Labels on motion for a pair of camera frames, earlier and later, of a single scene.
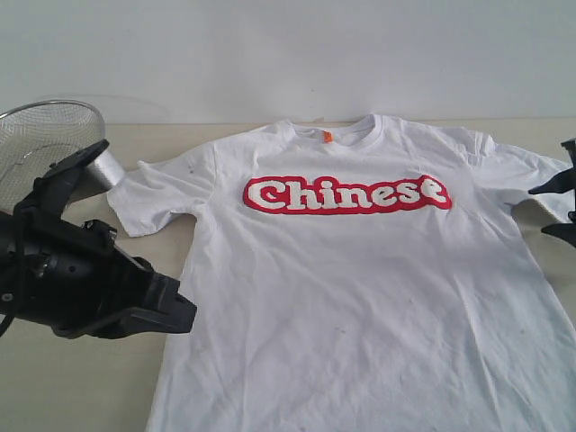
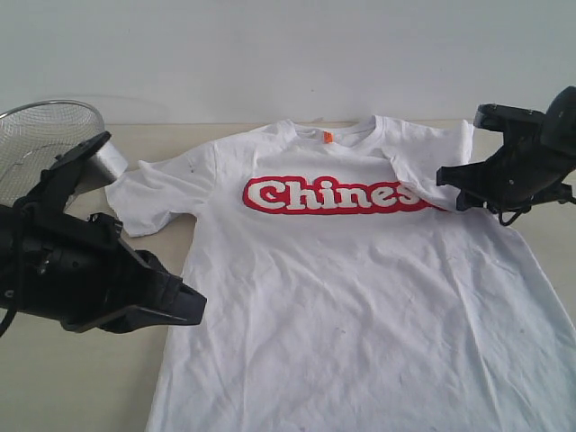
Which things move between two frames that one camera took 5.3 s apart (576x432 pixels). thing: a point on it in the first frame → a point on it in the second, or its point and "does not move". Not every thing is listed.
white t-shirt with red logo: [361, 274] does not move
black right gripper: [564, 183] → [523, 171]
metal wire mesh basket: [34, 136] does not move
